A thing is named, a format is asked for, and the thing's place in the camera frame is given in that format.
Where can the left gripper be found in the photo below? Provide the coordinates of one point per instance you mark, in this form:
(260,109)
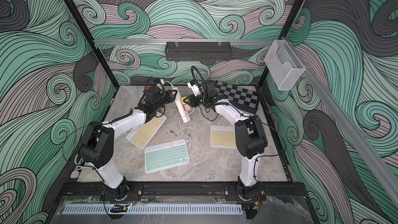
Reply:
(168,96)

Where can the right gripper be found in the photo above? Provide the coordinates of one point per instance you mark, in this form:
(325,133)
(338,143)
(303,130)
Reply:
(193,99)

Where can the yellow charger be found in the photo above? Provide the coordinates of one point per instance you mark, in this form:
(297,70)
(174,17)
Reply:
(186,100)

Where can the white power strip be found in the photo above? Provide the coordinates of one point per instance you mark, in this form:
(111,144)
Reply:
(183,113)

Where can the yellow wireless keyboard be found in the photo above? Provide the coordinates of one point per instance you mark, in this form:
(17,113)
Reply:
(222,137)
(142,135)

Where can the green wireless keyboard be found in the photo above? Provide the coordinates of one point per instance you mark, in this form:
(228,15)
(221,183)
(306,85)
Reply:
(166,156)

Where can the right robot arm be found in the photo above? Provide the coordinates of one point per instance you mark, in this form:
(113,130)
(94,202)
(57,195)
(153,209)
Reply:
(250,138)

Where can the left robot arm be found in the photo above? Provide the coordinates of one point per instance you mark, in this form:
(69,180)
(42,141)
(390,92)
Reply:
(96,147)

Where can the black checkered board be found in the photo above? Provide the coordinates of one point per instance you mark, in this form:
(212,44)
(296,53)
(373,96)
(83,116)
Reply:
(242,98)

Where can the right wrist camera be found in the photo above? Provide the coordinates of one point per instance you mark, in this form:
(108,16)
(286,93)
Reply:
(195,89)

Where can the pink charger with black cable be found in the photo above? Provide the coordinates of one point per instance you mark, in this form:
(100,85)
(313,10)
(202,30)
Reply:
(187,107)

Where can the black perforated wall tray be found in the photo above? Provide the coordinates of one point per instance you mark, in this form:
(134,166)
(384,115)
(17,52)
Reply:
(198,51)

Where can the aluminium wall rail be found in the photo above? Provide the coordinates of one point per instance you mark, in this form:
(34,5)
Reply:
(142,41)

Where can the clear plastic wall bin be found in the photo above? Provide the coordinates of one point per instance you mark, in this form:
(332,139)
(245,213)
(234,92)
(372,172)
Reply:
(284,65)

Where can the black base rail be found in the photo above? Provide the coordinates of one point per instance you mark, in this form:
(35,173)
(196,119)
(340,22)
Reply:
(200,192)

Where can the white slotted cable duct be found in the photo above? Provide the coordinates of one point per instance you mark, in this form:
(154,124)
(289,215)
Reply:
(154,209)

